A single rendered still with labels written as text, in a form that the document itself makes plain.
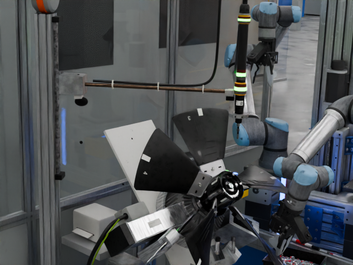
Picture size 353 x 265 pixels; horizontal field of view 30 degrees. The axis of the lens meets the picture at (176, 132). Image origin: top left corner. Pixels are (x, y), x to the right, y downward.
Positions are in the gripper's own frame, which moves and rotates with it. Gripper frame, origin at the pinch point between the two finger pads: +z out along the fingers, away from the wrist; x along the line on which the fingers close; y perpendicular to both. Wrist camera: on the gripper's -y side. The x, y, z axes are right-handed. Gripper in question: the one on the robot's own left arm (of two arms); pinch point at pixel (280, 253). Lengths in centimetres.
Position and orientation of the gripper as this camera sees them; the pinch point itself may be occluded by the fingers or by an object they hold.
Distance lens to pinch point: 248.3
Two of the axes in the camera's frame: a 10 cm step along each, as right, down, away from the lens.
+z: -2.6, 8.7, 4.2
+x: -6.6, 1.6, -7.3
